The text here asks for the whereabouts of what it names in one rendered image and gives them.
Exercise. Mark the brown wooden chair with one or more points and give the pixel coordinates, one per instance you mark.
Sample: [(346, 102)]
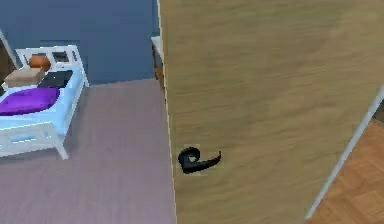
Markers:
[(157, 56)]

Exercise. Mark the light wooden room door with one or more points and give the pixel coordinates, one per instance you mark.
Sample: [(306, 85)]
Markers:
[(273, 100)]

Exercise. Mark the white bed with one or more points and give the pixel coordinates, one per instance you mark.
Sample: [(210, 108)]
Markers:
[(63, 110)]

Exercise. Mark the orange ball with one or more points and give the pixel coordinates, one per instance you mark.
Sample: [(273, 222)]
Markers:
[(39, 62)]

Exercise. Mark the tan pillow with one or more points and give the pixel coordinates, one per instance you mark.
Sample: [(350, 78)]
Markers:
[(24, 77)]

